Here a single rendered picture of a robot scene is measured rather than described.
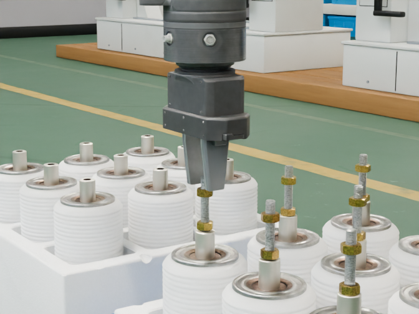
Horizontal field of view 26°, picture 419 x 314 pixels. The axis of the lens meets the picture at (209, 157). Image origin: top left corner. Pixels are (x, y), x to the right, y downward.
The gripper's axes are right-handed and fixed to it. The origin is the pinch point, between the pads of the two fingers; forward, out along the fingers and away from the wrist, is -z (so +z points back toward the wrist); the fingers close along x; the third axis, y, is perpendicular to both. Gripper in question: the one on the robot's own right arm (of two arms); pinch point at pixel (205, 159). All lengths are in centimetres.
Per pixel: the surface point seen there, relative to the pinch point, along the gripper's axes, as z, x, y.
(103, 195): -10.7, 29.8, -2.2
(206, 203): -4.9, -0.3, 0.0
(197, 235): -8.4, -0.1, 1.1
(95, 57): -32, 403, -183
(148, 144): -9, 53, -22
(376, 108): -34, 176, -193
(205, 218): -6.6, -0.2, 0.2
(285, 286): -11.1, -12.6, -1.5
